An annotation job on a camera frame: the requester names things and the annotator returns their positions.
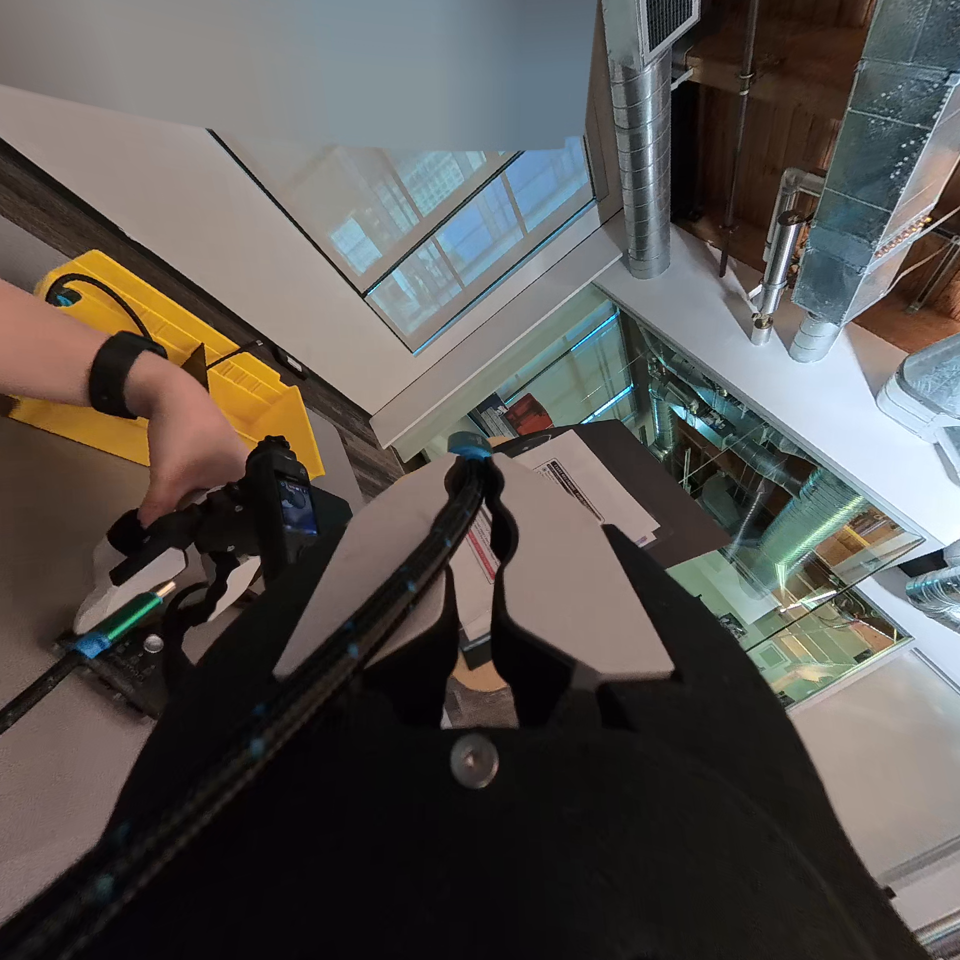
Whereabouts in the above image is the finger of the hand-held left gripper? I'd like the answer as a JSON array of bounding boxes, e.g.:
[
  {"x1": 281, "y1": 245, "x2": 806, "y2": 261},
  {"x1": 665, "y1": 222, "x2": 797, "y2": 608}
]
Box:
[
  {"x1": 161, "y1": 551, "x2": 264, "y2": 661},
  {"x1": 73, "y1": 573, "x2": 177, "y2": 639}
]

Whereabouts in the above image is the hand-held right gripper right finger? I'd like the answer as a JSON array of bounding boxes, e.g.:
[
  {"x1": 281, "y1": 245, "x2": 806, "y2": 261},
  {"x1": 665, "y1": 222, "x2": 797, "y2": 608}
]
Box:
[{"x1": 487, "y1": 453, "x2": 676, "y2": 727}]

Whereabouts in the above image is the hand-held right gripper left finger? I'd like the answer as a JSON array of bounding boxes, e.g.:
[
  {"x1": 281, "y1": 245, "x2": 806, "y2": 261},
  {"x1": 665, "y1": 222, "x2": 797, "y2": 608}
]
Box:
[{"x1": 273, "y1": 457, "x2": 481, "y2": 725}]

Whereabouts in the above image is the black cable with green plug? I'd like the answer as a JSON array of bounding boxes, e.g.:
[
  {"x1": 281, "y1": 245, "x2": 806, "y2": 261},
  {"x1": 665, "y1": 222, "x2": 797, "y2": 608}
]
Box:
[{"x1": 0, "y1": 581, "x2": 181, "y2": 736}]

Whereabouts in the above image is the silver hdmi port hub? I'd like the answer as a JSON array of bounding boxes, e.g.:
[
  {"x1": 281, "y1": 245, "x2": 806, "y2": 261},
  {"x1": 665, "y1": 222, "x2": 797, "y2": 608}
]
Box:
[{"x1": 56, "y1": 630, "x2": 170, "y2": 721}]

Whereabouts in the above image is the black braided blue-flecked hdmi cable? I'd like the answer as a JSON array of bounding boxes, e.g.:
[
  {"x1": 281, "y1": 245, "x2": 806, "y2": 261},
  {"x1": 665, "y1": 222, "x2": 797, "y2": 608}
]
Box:
[{"x1": 0, "y1": 431, "x2": 496, "y2": 960}]

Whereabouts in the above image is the silver duct elbow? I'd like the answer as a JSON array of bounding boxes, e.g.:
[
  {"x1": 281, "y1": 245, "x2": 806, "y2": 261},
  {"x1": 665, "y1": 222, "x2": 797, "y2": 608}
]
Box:
[{"x1": 876, "y1": 333, "x2": 960, "y2": 481}]

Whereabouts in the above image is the framed instruction sheet sign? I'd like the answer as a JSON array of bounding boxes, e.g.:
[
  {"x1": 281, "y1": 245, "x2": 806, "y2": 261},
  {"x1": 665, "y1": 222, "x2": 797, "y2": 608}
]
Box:
[{"x1": 461, "y1": 420, "x2": 725, "y2": 654}]

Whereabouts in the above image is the yellow plastic bin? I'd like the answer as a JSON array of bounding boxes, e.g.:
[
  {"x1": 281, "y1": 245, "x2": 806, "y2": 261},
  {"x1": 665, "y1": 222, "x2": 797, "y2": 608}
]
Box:
[{"x1": 7, "y1": 249, "x2": 327, "y2": 481}]

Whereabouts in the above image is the red box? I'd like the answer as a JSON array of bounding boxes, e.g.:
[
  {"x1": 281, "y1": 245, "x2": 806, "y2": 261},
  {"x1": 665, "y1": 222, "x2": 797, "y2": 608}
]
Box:
[{"x1": 504, "y1": 393, "x2": 556, "y2": 440}]

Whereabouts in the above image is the black wristband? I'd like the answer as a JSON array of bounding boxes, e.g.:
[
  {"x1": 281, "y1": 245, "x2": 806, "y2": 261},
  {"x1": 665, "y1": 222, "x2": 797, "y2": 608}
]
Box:
[{"x1": 88, "y1": 330, "x2": 170, "y2": 421}]

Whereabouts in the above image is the large window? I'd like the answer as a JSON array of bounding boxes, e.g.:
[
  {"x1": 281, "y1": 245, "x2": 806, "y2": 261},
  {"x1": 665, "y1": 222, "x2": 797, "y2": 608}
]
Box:
[{"x1": 206, "y1": 131, "x2": 601, "y2": 354}]

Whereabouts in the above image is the silver pipe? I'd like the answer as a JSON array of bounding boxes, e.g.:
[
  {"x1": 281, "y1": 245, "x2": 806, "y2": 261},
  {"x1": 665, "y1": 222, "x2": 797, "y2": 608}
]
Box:
[{"x1": 750, "y1": 166, "x2": 830, "y2": 346}]

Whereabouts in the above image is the thin dark ceiling rod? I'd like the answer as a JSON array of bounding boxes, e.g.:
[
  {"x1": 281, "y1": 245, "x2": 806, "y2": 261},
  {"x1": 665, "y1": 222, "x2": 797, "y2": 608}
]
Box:
[{"x1": 718, "y1": 0, "x2": 760, "y2": 279}]

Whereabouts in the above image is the metal vent grille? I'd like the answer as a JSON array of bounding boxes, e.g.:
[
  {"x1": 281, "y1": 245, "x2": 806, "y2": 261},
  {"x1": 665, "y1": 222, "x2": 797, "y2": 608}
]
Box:
[{"x1": 636, "y1": 0, "x2": 704, "y2": 60}]

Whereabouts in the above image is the black cable with blue tape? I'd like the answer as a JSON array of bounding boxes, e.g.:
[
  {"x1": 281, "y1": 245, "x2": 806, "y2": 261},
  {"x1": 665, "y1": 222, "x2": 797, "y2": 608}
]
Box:
[{"x1": 45, "y1": 271, "x2": 155, "y2": 342}]

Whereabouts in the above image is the round silver duct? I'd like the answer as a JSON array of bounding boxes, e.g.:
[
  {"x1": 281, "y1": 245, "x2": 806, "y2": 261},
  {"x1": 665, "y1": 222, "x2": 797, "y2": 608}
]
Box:
[{"x1": 603, "y1": 0, "x2": 676, "y2": 280}]

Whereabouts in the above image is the rectangular silver duct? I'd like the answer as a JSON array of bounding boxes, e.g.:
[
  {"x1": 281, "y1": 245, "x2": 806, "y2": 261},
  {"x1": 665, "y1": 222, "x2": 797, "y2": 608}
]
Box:
[{"x1": 791, "y1": 0, "x2": 960, "y2": 327}]

